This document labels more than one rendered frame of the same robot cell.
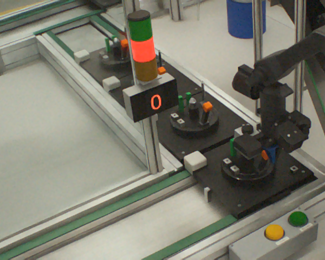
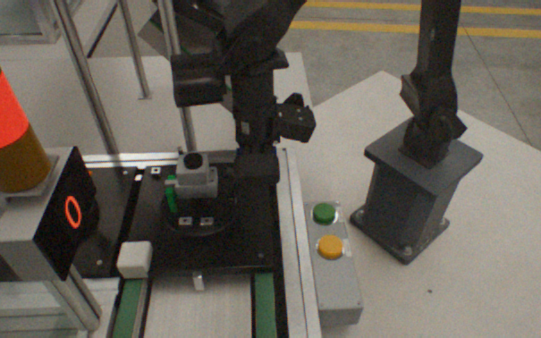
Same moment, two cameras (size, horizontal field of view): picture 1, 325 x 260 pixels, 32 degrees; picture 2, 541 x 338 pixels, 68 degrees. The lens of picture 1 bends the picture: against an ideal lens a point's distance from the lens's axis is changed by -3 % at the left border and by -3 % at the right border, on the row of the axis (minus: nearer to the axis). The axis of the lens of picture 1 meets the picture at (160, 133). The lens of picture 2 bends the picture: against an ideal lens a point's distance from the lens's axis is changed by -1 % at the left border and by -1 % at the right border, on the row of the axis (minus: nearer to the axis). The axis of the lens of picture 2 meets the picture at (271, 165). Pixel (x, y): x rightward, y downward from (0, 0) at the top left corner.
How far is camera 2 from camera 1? 94 cm
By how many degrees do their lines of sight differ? 51
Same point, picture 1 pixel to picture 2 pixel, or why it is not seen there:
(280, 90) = (279, 56)
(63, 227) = not seen: outside the picture
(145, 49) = (6, 105)
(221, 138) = (122, 205)
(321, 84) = not seen: hidden behind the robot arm
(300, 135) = (306, 110)
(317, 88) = not seen: hidden behind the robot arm
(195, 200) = (181, 301)
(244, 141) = (256, 166)
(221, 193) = (223, 262)
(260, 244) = (338, 272)
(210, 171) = (170, 251)
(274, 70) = (281, 20)
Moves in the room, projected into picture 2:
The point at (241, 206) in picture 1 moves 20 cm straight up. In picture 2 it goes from (264, 255) to (262, 165)
